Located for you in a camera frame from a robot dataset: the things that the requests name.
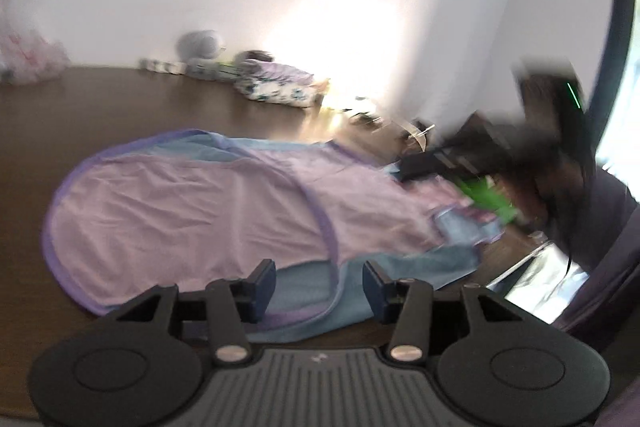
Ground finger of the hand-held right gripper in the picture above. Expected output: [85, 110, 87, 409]
[397, 142, 483, 182]

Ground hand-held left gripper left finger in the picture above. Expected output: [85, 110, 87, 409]
[102, 259, 277, 365]

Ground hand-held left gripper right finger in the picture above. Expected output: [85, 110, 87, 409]
[362, 260, 523, 365]

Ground pink and blue garment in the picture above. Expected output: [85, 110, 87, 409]
[42, 129, 506, 343]

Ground person's right forearm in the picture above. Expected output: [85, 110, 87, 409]
[560, 167, 640, 345]

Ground green item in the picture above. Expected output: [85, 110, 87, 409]
[455, 177, 518, 225]

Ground small green white box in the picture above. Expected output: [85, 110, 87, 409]
[187, 59, 242, 81]

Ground small white gadget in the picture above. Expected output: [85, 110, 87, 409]
[139, 57, 188, 76]

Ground white robot speaker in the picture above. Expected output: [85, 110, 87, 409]
[177, 29, 227, 64]

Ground white red plastic bag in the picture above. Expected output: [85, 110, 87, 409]
[0, 2, 71, 84]

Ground dark window frame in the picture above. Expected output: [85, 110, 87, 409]
[584, 0, 637, 170]

